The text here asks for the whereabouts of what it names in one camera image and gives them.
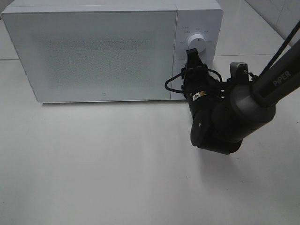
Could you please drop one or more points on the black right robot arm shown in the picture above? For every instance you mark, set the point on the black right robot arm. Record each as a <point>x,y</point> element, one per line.
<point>224,113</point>

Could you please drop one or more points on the upper white microwave knob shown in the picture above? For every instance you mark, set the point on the upper white microwave knob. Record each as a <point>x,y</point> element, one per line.
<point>197,41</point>

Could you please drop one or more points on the white microwave oven body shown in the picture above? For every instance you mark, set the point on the white microwave oven body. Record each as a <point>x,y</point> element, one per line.
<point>192,16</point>

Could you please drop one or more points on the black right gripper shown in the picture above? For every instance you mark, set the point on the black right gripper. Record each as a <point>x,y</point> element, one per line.
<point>200,84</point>

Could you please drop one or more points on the white microwave door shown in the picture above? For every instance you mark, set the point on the white microwave door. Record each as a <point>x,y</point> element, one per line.
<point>93,57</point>

